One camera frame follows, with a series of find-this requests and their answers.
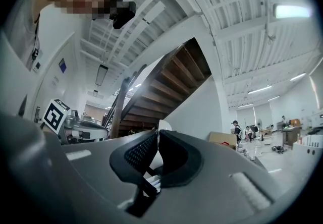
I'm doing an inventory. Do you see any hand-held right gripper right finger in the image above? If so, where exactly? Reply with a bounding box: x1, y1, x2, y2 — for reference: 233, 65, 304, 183
141, 129, 295, 224

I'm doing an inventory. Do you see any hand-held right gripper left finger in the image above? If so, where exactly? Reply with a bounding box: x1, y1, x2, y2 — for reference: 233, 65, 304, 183
0, 113, 160, 224

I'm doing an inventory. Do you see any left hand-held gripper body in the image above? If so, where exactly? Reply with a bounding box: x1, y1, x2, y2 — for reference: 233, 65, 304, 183
42, 98, 111, 146

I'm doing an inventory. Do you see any wooden staircase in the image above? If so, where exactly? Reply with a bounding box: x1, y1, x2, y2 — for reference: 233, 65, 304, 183
111, 37, 212, 139

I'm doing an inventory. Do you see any white door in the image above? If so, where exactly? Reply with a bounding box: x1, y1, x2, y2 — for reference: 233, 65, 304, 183
32, 32, 85, 130

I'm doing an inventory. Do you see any white low cabinet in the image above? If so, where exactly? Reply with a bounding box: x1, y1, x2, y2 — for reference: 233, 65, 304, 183
292, 134, 323, 159

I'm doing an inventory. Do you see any standing fan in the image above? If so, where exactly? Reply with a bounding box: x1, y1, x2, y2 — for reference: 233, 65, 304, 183
255, 118, 264, 140

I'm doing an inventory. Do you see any person's beige shirt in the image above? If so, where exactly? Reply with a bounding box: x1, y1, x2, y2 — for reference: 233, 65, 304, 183
5, 3, 43, 72

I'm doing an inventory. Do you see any large cardboard box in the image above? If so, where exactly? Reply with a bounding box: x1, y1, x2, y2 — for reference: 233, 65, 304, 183
208, 131, 238, 152

